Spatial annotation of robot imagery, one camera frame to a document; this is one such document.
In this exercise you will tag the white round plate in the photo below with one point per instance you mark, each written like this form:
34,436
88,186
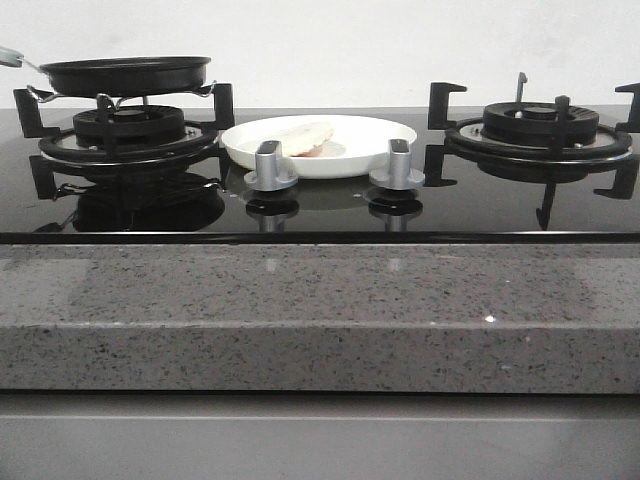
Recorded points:
359,144

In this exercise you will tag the black frying pan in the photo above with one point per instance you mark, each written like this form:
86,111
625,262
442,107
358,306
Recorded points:
128,77

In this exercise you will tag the left silver stove knob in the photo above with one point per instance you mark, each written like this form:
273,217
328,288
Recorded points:
273,172

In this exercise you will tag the silver stove knob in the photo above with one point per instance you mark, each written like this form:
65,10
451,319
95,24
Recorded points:
273,172
398,175

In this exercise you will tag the right silver stove knob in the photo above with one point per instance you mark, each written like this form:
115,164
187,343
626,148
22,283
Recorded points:
398,175

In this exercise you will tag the black glass gas cooktop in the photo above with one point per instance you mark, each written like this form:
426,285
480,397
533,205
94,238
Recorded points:
463,200

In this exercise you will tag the left black gas burner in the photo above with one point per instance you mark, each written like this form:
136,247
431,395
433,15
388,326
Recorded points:
137,125

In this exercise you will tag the black gas burner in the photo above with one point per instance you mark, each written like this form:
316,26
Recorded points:
137,125
533,123

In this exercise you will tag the right black burner grate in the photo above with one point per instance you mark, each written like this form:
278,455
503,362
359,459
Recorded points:
611,147

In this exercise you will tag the black burner grate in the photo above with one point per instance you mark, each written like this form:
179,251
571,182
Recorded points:
59,146
611,147

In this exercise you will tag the right black gas burner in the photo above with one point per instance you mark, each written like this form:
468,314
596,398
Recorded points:
533,123

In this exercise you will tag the left black burner grate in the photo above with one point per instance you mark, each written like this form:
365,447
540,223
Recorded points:
59,146

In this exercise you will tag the grey cabinet front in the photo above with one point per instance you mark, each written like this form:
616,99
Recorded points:
311,436

